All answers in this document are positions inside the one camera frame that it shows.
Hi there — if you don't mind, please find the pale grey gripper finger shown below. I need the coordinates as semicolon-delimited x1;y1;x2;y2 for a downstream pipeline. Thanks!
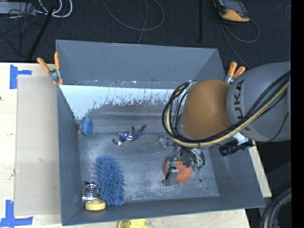
168;148;179;170
161;167;180;187

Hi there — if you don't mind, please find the orange ball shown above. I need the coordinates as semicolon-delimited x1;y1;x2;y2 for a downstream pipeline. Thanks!
162;156;193;184

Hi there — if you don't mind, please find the grey metal bin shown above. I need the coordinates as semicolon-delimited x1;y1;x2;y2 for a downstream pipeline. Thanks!
55;39;266;227

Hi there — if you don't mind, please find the blue and red toy figure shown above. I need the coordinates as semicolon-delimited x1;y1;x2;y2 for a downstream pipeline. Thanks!
112;124;148;146

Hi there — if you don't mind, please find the blue shaggy duster cloth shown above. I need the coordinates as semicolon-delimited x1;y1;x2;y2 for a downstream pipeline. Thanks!
94;154;126;206

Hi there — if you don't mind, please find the yellow round disc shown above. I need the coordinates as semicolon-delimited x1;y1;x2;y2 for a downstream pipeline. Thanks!
85;199;107;211

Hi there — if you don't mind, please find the silver square ringed box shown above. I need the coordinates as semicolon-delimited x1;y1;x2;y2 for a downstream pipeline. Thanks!
82;181;100;201

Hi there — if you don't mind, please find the blue and green ball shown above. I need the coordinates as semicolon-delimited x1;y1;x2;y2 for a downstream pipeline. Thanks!
77;117;94;137

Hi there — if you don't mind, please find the pale flat board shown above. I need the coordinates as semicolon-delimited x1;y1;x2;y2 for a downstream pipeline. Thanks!
13;75;62;216

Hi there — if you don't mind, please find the black cylinder on white bracket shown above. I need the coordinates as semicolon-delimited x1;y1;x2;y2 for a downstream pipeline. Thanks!
218;132;257;157

